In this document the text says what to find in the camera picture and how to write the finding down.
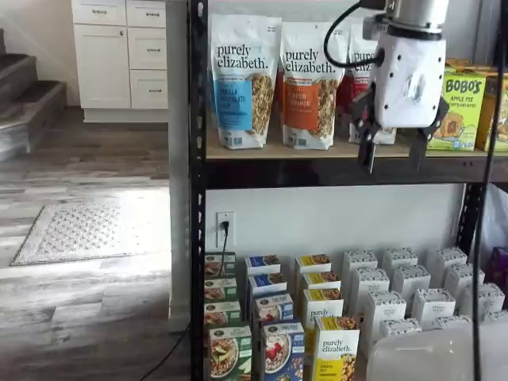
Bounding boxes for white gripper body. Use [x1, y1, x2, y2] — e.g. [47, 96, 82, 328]
[368, 24, 448, 130]

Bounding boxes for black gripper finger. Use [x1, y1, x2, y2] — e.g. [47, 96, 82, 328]
[348, 85, 384, 175]
[408, 94, 451, 168]

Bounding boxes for green Bobo's apple pie box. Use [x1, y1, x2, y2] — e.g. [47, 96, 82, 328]
[426, 65, 488, 152]

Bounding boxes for yellow Bobo's box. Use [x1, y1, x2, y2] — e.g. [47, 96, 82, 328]
[475, 74, 508, 153]

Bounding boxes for light wooden shelf board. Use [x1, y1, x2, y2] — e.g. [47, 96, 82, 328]
[205, 125, 508, 160]

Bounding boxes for yellow white granola box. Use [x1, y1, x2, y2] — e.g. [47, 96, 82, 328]
[302, 288, 344, 331]
[313, 315, 360, 381]
[299, 271, 342, 293]
[294, 254, 333, 275]

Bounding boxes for purple box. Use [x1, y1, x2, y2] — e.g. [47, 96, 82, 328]
[491, 246, 508, 283]

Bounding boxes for blue granola box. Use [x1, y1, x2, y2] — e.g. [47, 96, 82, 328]
[247, 272, 288, 298]
[244, 254, 283, 277]

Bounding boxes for blue white oatmeal box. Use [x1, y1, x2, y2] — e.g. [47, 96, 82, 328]
[252, 292, 295, 325]
[260, 320, 306, 381]

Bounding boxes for green white oatmeal box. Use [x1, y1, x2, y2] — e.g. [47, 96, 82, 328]
[205, 252, 237, 279]
[205, 277, 238, 305]
[205, 300, 242, 329]
[208, 324, 253, 381]

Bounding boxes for red label granola bag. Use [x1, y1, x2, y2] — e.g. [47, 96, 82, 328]
[336, 22, 398, 144]

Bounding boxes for orange label granola bag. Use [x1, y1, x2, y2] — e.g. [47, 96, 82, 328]
[279, 21, 346, 151]

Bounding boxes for white plastic bag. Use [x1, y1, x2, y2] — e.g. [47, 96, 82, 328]
[481, 185, 508, 256]

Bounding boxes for blue label granola bag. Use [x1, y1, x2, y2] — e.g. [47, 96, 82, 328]
[210, 13, 283, 151]

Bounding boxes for translucent plastic container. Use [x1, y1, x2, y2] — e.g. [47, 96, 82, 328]
[364, 324, 490, 381]

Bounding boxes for white drawer cabinet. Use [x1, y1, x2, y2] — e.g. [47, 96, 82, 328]
[71, 0, 170, 124]

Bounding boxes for gray patterned rug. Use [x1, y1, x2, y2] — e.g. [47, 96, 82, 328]
[10, 201, 172, 267]

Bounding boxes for gray wooden stairs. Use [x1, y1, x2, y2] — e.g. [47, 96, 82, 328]
[0, 27, 68, 160]

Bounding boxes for black hanging cable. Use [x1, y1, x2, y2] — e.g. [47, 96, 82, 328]
[471, 0, 508, 381]

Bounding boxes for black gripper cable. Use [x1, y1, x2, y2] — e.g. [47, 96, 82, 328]
[324, 0, 385, 69]

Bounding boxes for white wall outlet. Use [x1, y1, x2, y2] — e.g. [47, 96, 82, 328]
[215, 210, 237, 249]

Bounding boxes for black metal shelf frame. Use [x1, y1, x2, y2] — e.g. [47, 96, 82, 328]
[187, 0, 508, 381]

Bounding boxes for black power cord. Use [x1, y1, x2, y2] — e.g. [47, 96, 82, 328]
[219, 220, 232, 275]

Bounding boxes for thin black floor cord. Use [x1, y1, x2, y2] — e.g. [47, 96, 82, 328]
[156, 320, 192, 369]

